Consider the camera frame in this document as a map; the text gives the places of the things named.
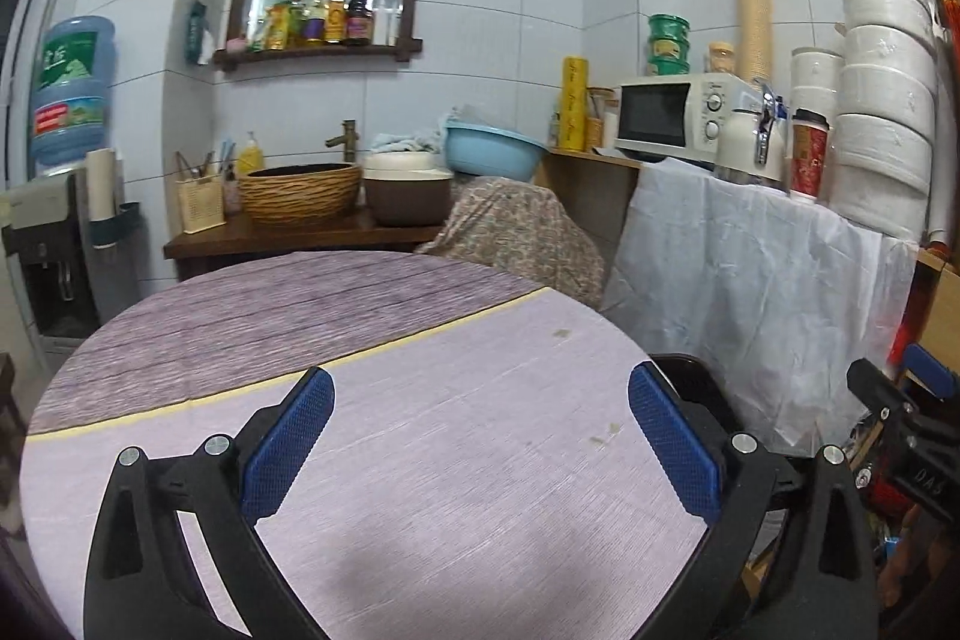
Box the bamboo utensil holder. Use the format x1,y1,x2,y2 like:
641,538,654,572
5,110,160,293
175,173,226,234

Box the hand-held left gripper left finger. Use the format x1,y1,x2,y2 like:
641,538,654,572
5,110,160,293
84,365,336,640

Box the dark plastic trash bin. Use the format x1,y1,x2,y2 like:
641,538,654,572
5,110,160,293
649,351,747,442

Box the paisley patterned cloth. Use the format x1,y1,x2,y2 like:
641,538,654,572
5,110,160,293
414,176,607,311

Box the light blue plastic basin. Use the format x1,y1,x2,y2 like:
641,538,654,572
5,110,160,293
444,119,548,178

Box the stack of white disposable bowls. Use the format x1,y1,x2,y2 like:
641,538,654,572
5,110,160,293
825,0,938,236

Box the wooden washstand counter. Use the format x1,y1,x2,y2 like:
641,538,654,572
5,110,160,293
163,206,451,281

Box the dark sauce bottle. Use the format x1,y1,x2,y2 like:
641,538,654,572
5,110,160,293
345,0,374,46

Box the grey towel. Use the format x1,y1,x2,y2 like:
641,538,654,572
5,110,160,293
371,128,449,155

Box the wooden cabinet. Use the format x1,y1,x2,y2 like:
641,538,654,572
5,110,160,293
544,147,642,251

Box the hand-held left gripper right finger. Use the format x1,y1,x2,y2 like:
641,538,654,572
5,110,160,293
628,361,877,640

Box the cream microwave oven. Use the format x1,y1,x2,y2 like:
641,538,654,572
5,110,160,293
613,72,751,165

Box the white cup dispenser tube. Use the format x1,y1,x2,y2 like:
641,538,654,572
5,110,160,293
85,149,119,251

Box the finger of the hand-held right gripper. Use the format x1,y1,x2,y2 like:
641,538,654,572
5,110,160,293
902,344,960,398
847,359,920,431

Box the white fabric cover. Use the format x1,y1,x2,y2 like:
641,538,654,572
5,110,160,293
600,156,920,461

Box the brown pot with cream lid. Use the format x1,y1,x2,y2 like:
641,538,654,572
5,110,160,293
362,151,455,227

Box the red paper cup dark lid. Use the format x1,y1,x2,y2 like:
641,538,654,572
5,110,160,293
789,107,830,202

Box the grey water dispenser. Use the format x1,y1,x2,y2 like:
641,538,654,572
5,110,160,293
0,167,102,341

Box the cream electric kettle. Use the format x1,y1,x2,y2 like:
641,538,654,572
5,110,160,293
712,89,788,191

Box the woven basket sink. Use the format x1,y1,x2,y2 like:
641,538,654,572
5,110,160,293
238,161,365,226

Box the round table with tablecloth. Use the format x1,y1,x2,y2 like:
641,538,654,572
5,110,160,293
21,250,713,640

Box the brass faucet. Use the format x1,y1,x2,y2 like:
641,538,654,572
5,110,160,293
325,119,361,163

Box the tall stack of paper cups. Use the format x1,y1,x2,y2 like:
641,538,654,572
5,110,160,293
735,0,773,86

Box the short stack of white cups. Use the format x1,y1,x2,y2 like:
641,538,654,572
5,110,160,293
790,46,845,120

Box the green wall holder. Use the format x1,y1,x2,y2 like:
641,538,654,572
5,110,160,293
186,0,215,65

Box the blue water jug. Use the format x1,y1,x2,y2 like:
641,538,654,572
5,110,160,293
30,15,117,167

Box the yellow wrap roll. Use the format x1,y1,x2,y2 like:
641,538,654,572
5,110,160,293
559,56,590,154

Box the green tin cans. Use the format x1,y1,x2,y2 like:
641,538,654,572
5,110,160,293
647,14,691,79

